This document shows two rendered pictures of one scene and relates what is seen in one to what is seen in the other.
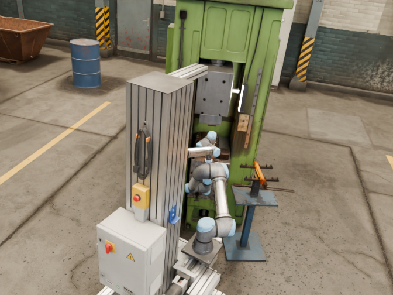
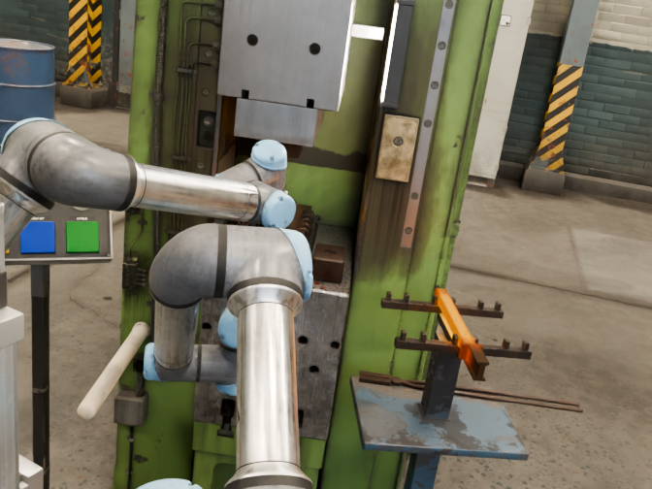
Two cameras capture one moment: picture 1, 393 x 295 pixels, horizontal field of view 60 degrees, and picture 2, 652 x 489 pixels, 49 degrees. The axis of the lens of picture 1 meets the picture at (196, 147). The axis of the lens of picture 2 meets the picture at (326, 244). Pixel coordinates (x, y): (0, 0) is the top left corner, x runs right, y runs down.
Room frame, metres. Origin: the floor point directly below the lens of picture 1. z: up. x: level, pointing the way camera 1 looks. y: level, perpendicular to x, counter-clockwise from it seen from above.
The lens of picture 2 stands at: (1.09, -0.28, 1.65)
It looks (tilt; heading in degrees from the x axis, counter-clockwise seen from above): 20 degrees down; 0
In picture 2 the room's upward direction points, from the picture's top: 8 degrees clockwise
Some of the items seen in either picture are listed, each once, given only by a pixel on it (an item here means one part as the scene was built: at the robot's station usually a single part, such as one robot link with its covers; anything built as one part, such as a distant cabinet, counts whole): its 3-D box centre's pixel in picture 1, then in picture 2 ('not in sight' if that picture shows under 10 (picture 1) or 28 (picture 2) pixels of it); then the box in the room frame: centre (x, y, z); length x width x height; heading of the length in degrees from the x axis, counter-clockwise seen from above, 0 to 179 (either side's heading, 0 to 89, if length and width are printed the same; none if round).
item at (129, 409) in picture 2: not in sight; (131, 407); (2.96, 0.26, 0.36); 0.09 x 0.07 x 0.12; 90
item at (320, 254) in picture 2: (224, 154); (328, 263); (2.90, -0.28, 0.95); 0.12 x 0.08 x 0.06; 0
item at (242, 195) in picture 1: (254, 195); (433, 414); (2.66, -0.59, 0.67); 0.40 x 0.30 x 0.02; 97
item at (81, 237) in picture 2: not in sight; (82, 237); (2.69, 0.32, 1.01); 0.07 x 0.05 x 0.07; 115
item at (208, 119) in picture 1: (210, 110); (284, 109); (3.05, -0.10, 1.32); 0.42 x 0.20 x 0.10; 0
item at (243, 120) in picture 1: (242, 122); (397, 148); (2.97, -0.41, 1.27); 0.09 x 0.02 x 0.17; 90
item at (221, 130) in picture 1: (216, 95); (312, 79); (3.37, -0.15, 1.37); 0.41 x 0.10 x 0.91; 90
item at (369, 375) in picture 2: (264, 188); (470, 391); (2.78, -0.70, 0.69); 0.60 x 0.04 x 0.01; 90
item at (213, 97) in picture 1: (218, 86); (310, 17); (3.05, -0.14, 1.56); 0.42 x 0.39 x 0.40; 0
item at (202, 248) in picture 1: (203, 241); not in sight; (1.78, -0.12, 0.87); 0.15 x 0.15 x 0.10
